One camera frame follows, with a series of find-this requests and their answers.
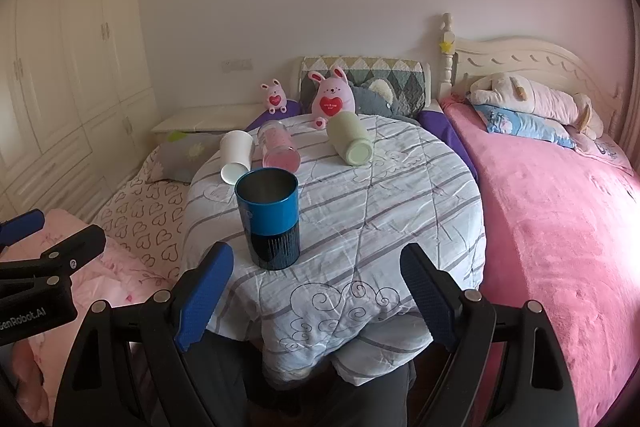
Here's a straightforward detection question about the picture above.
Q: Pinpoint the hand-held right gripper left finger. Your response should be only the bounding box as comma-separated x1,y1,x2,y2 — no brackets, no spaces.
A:
52,242,266,427

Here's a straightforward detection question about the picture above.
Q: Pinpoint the dark cloth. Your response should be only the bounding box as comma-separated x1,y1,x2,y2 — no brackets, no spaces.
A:
200,331,417,427

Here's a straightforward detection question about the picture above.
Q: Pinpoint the grey sun print pillow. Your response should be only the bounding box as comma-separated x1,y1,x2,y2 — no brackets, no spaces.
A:
157,131,227,184

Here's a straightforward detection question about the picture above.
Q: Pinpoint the heart print sheet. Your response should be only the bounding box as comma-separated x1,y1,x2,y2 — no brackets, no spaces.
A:
91,146,195,289

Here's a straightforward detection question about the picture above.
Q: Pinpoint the small pink bunny plush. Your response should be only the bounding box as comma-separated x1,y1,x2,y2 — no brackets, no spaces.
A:
259,79,289,114

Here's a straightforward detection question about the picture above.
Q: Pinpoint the cream wardrobe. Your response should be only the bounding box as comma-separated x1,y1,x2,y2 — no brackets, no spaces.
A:
0,0,162,224

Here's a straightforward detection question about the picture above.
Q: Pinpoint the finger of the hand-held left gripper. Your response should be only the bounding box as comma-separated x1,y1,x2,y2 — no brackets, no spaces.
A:
0,224,107,294
0,208,46,254

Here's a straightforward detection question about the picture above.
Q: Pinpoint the clear pink cup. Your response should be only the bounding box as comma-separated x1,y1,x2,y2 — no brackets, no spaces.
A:
257,121,302,172

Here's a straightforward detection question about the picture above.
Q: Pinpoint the pink fleece blanket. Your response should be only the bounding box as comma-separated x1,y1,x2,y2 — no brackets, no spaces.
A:
440,101,640,427

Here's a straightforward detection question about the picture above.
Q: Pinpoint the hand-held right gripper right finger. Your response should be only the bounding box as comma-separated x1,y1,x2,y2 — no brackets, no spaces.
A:
399,243,586,427

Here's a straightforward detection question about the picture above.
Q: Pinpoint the white paper cup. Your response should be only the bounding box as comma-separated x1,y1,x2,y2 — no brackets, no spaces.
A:
220,130,255,186

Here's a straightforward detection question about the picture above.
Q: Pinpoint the blue printed pillow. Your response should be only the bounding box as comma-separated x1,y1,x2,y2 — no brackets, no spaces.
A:
472,104,577,150

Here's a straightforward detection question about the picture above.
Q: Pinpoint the large pink bunny plush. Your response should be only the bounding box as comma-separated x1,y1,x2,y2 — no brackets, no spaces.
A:
307,67,357,130

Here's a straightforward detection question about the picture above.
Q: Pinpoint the blue and black cup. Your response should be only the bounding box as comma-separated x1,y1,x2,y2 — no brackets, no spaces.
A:
235,169,301,271

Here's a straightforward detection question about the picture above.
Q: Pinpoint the cream nightstand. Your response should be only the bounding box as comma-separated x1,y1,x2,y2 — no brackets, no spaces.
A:
151,103,275,144

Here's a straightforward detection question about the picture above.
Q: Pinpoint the striped white quilt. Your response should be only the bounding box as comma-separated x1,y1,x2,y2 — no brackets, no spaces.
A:
181,113,487,389

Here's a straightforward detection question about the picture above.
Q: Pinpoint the purple cloth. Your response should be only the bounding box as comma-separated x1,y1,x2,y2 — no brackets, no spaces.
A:
417,109,479,182
244,99,304,132

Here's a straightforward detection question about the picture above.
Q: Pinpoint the pink printed pillow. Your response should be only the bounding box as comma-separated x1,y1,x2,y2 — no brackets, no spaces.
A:
574,133,637,175

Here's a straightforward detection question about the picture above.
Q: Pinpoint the pale green cup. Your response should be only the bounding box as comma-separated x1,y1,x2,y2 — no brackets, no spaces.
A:
327,113,375,166

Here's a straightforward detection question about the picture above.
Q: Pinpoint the cream bed headboard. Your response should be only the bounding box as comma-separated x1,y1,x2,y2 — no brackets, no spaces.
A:
437,13,635,148

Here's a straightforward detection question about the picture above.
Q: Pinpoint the patchwork diamond cushion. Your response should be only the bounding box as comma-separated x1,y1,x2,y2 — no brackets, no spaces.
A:
299,56,432,120

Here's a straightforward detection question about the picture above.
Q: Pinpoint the long white plush toy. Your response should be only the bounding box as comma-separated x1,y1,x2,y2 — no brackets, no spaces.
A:
467,74,607,140

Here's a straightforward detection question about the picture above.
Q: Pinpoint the grey plush toy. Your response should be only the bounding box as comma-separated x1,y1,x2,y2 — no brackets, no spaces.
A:
350,78,402,116

